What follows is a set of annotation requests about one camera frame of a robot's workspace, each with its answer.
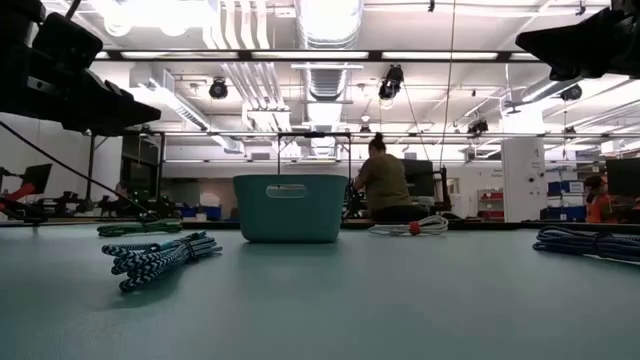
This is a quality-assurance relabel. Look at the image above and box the teal plastic bin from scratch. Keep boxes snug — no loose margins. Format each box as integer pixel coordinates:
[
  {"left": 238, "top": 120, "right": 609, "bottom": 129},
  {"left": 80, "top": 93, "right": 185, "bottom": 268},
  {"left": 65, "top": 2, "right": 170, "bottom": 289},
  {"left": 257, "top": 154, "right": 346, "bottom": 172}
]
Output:
[{"left": 232, "top": 173, "right": 350, "bottom": 245}]

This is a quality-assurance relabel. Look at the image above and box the green braided cable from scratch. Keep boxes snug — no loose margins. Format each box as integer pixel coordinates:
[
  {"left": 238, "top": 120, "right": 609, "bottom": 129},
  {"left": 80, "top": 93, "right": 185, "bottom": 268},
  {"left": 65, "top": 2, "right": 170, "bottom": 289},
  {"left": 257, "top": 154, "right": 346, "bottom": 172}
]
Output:
[{"left": 96, "top": 219, "right": 184, "bottom": 238}]

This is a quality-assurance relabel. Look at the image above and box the green table mat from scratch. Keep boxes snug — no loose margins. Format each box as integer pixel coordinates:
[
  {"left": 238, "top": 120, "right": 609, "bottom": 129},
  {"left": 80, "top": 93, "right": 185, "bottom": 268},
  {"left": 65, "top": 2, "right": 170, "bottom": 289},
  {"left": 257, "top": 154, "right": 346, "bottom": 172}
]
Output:
[{"left": 0, "top": 222, "right": 640, "bottom": 360}]

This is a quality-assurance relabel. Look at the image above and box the stack of blue bins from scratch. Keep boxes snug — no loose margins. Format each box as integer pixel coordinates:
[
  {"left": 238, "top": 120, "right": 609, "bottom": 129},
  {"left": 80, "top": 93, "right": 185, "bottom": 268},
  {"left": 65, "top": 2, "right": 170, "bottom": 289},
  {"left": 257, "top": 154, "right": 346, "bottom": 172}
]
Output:
[{"left": 547, "top": 180, "right": 586, "bottom": 221}]

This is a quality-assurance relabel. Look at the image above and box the shelf with red bins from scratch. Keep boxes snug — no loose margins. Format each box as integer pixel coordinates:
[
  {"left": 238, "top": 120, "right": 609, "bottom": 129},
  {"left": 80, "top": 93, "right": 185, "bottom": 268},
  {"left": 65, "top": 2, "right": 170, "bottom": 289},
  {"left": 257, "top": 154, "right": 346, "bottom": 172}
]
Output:
[{"left": 477, "top": 188, "right": 505, "bottom": 221}]

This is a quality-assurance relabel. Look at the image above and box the thin black cable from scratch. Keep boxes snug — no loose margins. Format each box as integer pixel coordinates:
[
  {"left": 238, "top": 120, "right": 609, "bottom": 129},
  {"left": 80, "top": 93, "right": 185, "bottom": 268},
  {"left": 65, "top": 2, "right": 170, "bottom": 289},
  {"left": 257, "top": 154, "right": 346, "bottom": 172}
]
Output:
[{"left": 0, "top": 121, "right": 161, "bottom": 221}]

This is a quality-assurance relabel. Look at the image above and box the black monitor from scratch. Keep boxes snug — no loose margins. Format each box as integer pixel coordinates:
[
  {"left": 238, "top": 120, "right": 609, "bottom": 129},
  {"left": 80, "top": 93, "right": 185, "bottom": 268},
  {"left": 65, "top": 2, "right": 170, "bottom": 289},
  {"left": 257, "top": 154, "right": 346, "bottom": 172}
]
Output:
[
  {"left": 605, "top": 157, "right": 640, "bottom": 197},
  {"left": 22, "top": 163, "right": 53, "bottom": 195},
  {"left": 402, "top": 158, "right": 435, "bottom": 197}
]

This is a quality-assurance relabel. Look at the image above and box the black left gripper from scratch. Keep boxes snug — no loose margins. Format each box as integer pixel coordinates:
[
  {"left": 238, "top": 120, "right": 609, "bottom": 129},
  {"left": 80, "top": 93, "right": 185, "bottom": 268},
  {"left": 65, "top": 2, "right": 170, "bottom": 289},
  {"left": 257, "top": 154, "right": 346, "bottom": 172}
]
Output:
[{"left": 0, "top": 47, "right": 162, "bottom": 135}]

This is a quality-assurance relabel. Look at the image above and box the navy white zigzag cable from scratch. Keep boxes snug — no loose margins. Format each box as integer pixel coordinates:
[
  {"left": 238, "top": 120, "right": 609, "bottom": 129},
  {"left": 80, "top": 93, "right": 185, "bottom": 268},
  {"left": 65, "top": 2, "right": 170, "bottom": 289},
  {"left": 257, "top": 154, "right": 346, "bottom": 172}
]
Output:
[{"left": 101, "top": 230, "right": 224, "bottom": 294}]

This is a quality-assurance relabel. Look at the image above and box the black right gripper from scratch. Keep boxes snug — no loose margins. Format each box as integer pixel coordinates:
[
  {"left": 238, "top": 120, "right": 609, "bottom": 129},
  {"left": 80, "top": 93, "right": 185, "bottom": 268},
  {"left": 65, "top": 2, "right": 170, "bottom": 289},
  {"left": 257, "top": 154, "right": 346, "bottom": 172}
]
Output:
[{"left": 514, "top": 0, "right": 640, "bottom": 82}]

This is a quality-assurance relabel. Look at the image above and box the silver ventilation duct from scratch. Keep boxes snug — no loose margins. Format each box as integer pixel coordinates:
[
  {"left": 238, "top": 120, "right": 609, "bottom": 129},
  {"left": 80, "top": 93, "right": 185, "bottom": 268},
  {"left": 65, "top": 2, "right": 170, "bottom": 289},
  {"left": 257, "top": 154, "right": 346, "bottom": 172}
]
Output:
[{"left": 294, "top": 0, "right": 365, "bottom": 101}]

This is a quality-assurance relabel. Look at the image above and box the black metal rack frame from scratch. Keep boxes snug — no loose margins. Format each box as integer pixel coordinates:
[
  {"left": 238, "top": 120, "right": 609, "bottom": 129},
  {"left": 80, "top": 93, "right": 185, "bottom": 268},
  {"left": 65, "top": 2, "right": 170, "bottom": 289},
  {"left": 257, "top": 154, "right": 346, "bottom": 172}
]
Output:
[{"left": 277, "top": 131, "right": 353, "bottom": 176}]

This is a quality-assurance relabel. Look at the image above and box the dark blue braided cable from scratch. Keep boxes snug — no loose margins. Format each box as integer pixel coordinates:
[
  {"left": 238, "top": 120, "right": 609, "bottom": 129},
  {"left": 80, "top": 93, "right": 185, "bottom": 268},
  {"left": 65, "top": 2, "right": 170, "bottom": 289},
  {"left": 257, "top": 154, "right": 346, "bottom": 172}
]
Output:
[{"left": 532, "top": 225, "right": 640, "bottom": 264}]

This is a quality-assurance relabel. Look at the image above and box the white square column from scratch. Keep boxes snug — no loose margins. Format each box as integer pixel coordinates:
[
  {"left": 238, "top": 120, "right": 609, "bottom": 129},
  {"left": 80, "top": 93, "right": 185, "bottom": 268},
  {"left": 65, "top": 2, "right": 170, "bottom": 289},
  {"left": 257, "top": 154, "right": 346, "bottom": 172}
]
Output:
[{"left": 501, "top": 112, "right": 547, "bottom": 223}]

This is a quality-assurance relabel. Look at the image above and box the black overhead light bar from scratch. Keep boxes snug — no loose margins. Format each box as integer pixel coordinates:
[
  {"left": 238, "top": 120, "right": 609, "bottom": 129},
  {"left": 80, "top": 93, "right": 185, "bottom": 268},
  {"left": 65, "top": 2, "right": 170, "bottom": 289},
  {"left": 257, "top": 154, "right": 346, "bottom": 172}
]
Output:
[{"left": 94, "top": 49, "right": 551, "bottom": 63}]

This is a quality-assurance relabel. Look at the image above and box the white cable with red tie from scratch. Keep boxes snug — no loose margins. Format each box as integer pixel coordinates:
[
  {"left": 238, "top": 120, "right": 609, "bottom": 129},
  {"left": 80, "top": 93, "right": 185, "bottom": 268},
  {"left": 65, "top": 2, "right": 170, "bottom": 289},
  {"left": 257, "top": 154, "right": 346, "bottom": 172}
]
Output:
[{"left": 368, "top": 214, "right": 450, "bottom": 237}]

